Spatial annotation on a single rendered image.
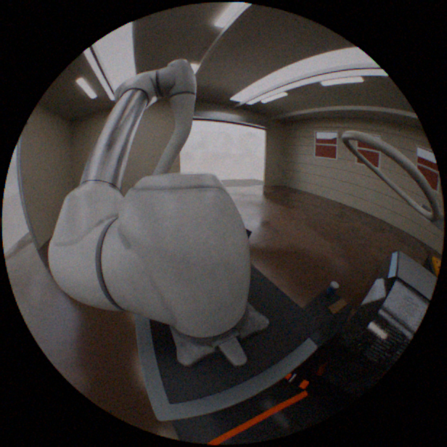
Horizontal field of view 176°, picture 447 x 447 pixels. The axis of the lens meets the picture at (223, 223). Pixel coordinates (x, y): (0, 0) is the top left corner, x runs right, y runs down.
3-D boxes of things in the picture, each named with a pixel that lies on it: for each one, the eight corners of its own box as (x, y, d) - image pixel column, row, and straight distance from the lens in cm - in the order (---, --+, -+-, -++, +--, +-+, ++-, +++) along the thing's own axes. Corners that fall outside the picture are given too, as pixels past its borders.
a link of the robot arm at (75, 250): (111, 331, 20) (43, 301, 39) (158, 299, 33) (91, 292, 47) (163, 62, 71) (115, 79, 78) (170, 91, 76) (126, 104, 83)
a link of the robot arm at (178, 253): (259, 331, 24) (279, 161, 10) (144, 337, 27) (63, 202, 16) (239, 268, 33) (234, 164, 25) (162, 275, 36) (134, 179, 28)
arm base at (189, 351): (191, 387, 28) (180, 384, 23) (161, 300, 38) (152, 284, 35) (284, 338, 30) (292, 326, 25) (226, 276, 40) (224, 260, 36)
